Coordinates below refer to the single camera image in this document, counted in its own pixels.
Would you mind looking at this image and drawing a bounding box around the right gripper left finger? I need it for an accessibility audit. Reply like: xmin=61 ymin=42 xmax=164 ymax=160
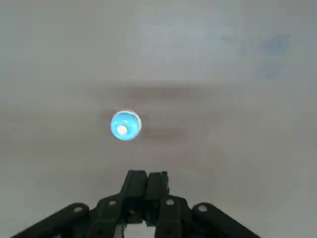
xmin=10 ymin=169 xmax=149 ymax=238

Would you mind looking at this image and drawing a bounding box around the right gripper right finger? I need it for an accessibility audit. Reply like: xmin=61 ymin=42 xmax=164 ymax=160
xmin=143 ymin=171 xmax=261 ymax=238

